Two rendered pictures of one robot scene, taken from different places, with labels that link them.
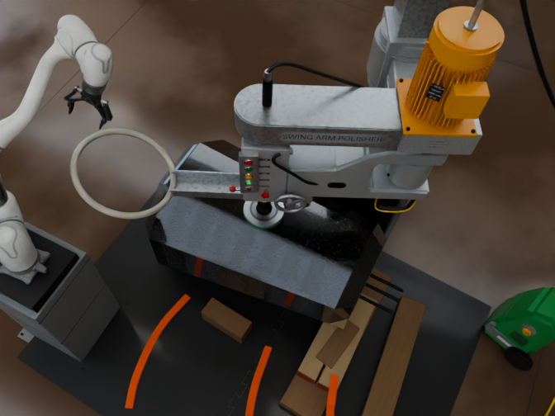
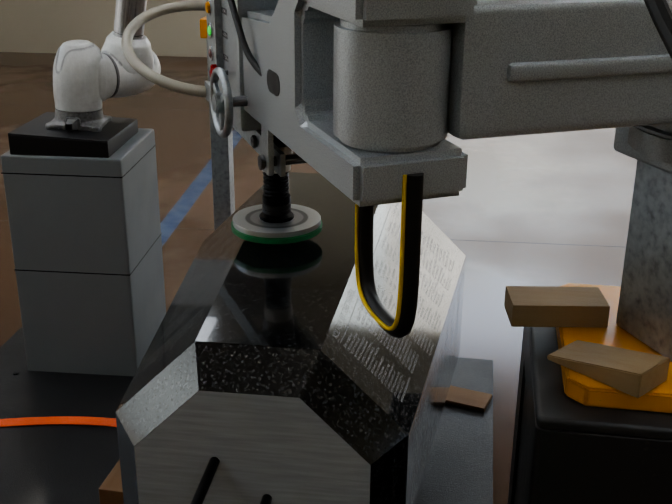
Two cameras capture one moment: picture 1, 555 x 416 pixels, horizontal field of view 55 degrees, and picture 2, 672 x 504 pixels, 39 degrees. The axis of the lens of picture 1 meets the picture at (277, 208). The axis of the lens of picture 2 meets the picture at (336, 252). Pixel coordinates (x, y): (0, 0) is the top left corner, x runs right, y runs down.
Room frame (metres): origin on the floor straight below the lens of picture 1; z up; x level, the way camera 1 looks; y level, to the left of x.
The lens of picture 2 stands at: (0.88, -2.03, 1.66)
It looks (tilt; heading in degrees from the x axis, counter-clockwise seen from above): 22 degrees down; 72
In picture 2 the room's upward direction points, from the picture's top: straight up
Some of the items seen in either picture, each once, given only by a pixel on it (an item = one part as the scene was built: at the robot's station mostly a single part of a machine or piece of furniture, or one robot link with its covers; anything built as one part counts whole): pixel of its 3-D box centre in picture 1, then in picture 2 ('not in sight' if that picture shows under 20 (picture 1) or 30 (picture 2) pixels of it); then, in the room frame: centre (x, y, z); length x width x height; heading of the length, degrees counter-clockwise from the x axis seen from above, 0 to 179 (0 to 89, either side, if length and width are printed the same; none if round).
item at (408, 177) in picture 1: (411, 161); (391, 79); (1.43, -0.59, 1.34); 0.19 x 0.19 x 0.20
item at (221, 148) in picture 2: not in sight; (221, 141); (1.63, 2.00, 0.54); 0.20 x 0.20 x 1.09; 64
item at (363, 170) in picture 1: (351, 167); (327, 73); (1.40, -0.32, 1.30); 0.74 x 0.23 x 0.49; 93
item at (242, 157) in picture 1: (249, 173); (215, 7); (1.28, 0.13, 1.37); 0.08 x 0.03 x 0.28; 93
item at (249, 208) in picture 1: (263, 209); (276, 219); (1.40, 0.07, 0.87); 0.21 x 0.21 x 0.01
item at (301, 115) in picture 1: (353, 120); not in sight; (1.42, -0.28, 1.62); 0.96 x 0.25 x 0.17; 93
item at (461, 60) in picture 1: (451, 74); not in sight; (1.42, -0.59, 1.90); 0.31 x 0.28 x 0.40; 3
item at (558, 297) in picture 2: not in sight; (555, 306); (1.88, -0.43, 0.81); 0.20 x 0.10 x 0.05; 162
